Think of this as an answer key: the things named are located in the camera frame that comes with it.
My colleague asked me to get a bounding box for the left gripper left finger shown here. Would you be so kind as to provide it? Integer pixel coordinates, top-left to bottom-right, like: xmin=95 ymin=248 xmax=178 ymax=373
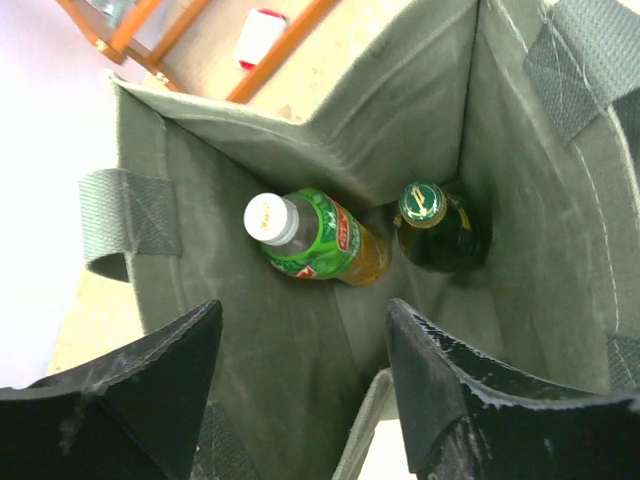
xmin=1 ymin=301 xmax=223 ymax=479

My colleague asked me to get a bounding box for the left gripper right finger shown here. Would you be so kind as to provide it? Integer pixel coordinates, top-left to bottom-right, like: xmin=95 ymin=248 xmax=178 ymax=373
xmin=387 ymin=299 xmax=639 ymax=479

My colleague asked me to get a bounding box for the green Perrier glass bottle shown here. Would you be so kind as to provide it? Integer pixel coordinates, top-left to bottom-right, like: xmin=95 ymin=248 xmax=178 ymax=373
xmin=394 ymin=181 xmax=491 ymax=273

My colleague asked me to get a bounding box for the orange juice plastic bottle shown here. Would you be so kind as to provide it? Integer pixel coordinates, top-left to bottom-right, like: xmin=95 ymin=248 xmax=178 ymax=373
xmin=243 ymin=188 xmax=391 ymax=287

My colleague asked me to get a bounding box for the green canvas bag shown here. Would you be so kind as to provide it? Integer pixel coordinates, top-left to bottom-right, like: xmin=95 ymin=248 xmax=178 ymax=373
xmin=80 ymin=1 xmax=639 ymax=479

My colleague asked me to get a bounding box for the orange wooden shelf rack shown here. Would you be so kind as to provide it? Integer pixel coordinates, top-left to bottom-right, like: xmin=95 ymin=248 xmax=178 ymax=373
xmin=58 ymin=1 xmax=336 ymax=103

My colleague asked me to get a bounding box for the white red eraser box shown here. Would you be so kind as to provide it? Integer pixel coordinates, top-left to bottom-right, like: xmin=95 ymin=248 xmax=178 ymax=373
xmin=233 ymin=8 xmax=287 ymax=70

